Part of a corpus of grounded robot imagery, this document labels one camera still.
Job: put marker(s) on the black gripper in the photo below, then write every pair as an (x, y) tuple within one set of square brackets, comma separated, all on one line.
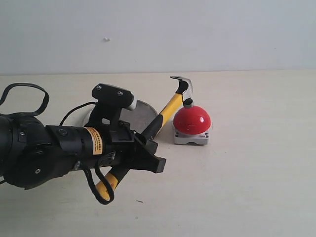
[(104, 145)]

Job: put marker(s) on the yellow black claw hammer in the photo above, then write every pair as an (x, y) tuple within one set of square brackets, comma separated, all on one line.
[(104, 190)]

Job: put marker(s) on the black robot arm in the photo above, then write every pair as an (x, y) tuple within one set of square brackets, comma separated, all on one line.
[(32, 153)]

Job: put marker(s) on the red dome push button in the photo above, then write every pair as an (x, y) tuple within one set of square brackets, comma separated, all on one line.
[(191, 126)]

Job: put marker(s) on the round stainless steel plate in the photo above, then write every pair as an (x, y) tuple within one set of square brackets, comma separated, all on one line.
[(135, 120)]

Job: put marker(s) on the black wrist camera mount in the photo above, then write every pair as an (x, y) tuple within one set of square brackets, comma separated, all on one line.
[(110, 102)]

